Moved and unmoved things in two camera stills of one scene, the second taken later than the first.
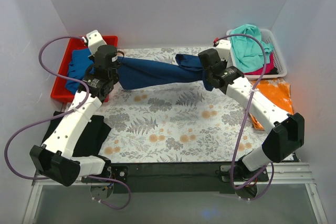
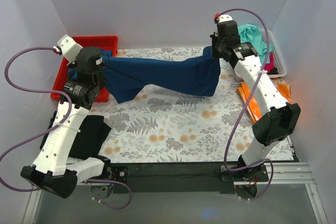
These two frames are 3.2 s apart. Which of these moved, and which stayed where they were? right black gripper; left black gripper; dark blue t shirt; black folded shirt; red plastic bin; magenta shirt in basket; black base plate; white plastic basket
Moved: dark blue t shirt; left black gripper; right black gripper
Stayed: black base plate; black folded shirt; white plastic basket; magenta shirt in basket; red plastic bin
